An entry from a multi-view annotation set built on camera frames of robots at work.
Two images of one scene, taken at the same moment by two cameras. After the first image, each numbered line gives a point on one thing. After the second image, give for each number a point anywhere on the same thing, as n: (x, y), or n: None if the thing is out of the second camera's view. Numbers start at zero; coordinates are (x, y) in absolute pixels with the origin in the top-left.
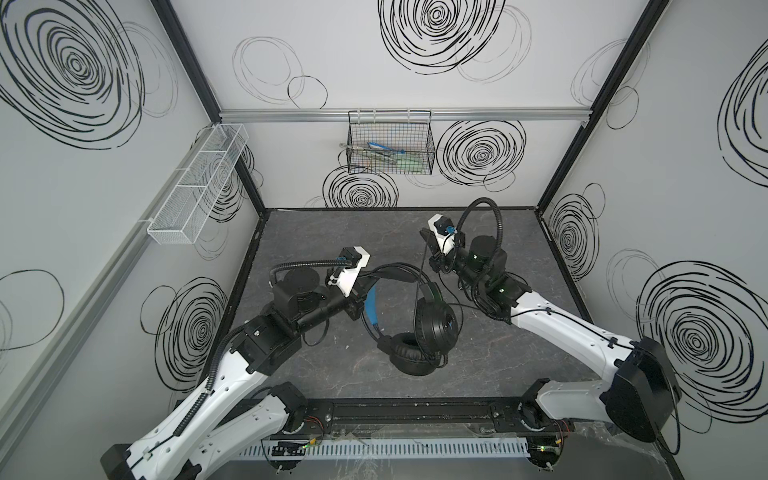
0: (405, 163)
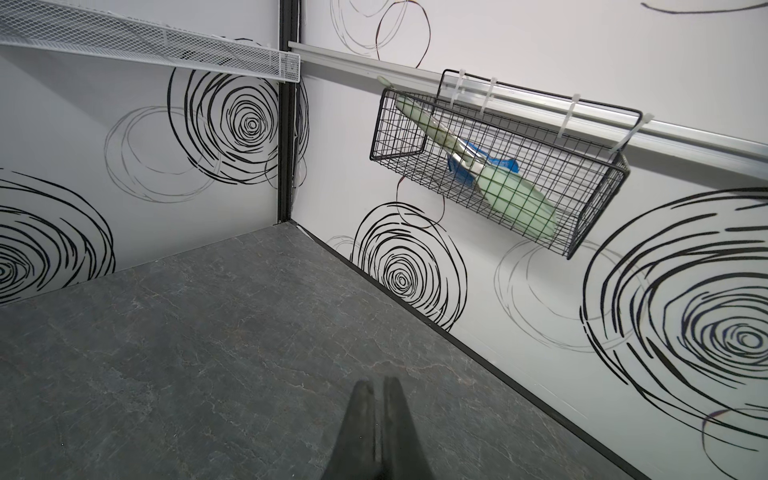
0: (514, 201)
